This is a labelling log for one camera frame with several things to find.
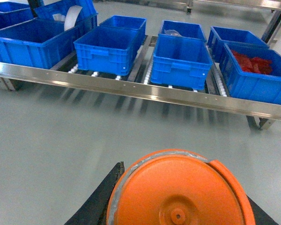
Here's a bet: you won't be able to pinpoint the tilted blue bin back left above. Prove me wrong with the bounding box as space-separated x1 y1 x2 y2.
35 0 98 36

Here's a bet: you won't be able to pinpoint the blue bin back centre-left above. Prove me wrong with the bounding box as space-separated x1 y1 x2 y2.
100 15 147 45

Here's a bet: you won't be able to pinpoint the large blue bin far left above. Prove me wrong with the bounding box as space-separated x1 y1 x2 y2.
0 17 81 70

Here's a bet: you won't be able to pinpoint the orange round cap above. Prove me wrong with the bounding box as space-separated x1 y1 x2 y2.
106 149 256 225

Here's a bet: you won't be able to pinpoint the white foam roll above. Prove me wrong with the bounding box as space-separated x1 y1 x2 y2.
52 5 82 31

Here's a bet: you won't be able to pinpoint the blue bin front centre-left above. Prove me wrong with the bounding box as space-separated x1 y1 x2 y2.
74 26 145 76

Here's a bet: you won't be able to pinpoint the blue bin back centre-right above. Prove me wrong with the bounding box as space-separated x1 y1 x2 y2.
159 20 207 42

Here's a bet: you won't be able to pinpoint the blue bin with red parts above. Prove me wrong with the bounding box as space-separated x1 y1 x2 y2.
219 44 281 105

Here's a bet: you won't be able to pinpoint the blue bin centre-right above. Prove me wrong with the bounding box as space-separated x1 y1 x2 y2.
150 34 212 90
159 20 207 42

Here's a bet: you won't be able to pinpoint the blue bin back right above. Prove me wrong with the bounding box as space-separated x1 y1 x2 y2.
207 26 269 63

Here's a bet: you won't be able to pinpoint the blue bin centre-left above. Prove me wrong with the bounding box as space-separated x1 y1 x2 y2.
74 26 145 76
100 15 147 45

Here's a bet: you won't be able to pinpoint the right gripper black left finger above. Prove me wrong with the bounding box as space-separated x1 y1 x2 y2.
66 162 124 225

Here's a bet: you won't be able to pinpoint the blue bin front centre-right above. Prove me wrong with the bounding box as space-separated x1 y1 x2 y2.
150 34 212 90

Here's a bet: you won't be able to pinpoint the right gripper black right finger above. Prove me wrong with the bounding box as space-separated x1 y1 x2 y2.
248 197 278 225

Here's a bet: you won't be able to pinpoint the stainless steel roller shelf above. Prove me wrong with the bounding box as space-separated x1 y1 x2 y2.
0 36 281 130

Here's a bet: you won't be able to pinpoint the red parts in bin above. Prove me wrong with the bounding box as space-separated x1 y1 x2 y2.
232 50 273 75

